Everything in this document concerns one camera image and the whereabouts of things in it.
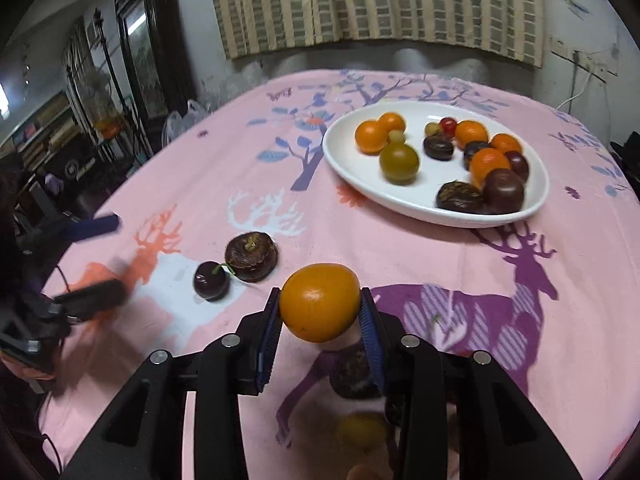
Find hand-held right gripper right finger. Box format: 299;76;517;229
359;287;583;480

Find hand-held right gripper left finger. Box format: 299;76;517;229
60;287;282;480

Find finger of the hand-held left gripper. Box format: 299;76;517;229
50;214;123;242
52;280;127;320

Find brown water chestnut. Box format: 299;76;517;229
436;180;485;215
423;135;455;162
330;347;383;401
224;231;279;283

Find large orange tangerine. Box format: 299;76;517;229
278;263;362;343

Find dark red cherry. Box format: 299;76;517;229
193;261;238;302

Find white oval plate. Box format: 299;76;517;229
322;100;550;229

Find green tangerine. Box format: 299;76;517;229
379;142;420;185

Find large dark purple tomato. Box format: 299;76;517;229
482;168;526;215

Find wooden shelf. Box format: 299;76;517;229
0;87;98;176

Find pink deer print tablecloth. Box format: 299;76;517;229
37;67;640;480

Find clear plastic bags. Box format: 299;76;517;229
161;99;211;147

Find beige checked curtain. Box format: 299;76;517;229
206;0;546;68

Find white power cable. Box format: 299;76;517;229
555;67;593;111

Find white wall sockets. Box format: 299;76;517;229
550;35;618;78

